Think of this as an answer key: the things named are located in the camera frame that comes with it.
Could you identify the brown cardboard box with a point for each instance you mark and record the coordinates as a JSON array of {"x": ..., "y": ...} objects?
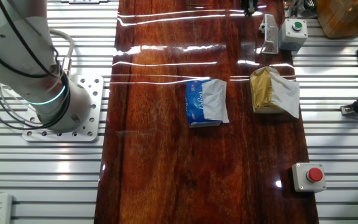
[{"x": 346, "y": 15}]

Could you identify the blue tissue pack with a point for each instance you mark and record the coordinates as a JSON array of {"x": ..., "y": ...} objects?
[{"x": 194, "y": 105}]

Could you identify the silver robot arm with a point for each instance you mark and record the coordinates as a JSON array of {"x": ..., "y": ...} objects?
[{"x": 11, "y": 46}]

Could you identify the gold tissue pack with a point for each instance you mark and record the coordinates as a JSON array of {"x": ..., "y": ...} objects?
[{"x": 263, "y": 90}]

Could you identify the small black white soccer ball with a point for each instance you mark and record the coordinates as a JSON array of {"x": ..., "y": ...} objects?
[{"x": 262, "y": 28}]

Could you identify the grey box with red button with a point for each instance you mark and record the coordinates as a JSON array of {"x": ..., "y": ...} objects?
[{"x": 306, "y": 183}]

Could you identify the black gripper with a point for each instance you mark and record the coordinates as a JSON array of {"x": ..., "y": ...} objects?
[{"x": 249, "y": 3}]

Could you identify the grey box with green button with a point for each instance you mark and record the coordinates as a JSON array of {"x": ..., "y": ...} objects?
[{"x": 292, "y": 34}]

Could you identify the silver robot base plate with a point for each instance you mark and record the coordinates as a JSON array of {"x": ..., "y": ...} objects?
[{"x": 92, "y": 93}]

